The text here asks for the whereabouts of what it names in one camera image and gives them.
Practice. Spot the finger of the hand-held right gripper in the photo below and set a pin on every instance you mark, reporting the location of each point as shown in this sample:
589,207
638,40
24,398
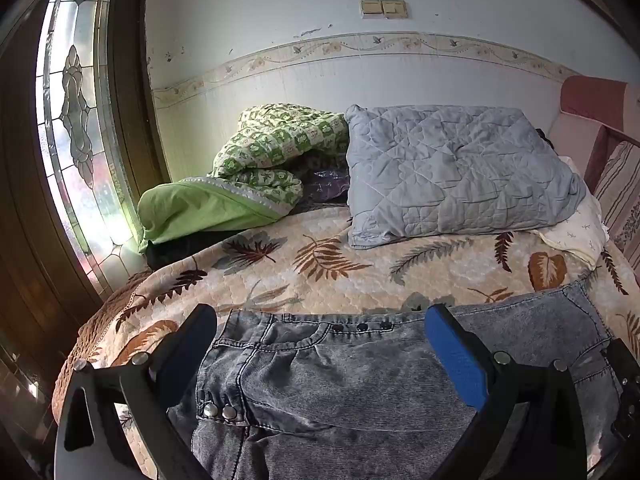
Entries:
629,385

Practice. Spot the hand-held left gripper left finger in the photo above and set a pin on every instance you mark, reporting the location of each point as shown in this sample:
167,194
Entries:
195,340

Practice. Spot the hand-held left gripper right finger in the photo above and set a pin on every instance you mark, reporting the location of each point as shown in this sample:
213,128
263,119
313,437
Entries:
452,355

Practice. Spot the grey denim pants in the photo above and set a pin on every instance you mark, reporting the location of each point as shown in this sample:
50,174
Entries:
350,385

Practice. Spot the leaf print blanket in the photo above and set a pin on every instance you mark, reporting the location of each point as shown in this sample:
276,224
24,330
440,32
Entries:
350,270

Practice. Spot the green patterned quilt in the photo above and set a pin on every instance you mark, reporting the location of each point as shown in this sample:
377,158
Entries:
210,205

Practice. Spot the cream pillow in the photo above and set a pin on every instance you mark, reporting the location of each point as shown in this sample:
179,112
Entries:
575,240

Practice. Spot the grey quilted pillow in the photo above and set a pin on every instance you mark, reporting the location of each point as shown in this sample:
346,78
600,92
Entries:
450,175

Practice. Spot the purple cloth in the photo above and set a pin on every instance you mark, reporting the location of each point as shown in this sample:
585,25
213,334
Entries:
325,182

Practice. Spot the stained glass pane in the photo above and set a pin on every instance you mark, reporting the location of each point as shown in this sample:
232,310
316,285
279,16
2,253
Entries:
75,110

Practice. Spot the beige wall switch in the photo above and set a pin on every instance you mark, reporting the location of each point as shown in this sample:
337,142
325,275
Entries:
371,8
395,7

